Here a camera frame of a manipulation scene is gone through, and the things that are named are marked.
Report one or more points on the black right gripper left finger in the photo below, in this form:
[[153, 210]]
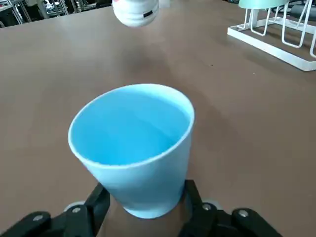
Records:
[[74, 222]]

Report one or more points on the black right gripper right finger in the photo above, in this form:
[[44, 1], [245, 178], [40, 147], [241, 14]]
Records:
[[209, 222]]

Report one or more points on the blue ceramic cup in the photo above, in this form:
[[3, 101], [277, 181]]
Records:
[[128, 128]]

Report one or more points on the white juice bottle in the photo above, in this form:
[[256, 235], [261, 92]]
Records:
[[134, 12]]

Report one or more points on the mint green cup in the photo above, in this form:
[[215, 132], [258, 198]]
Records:
[[261, 3]]

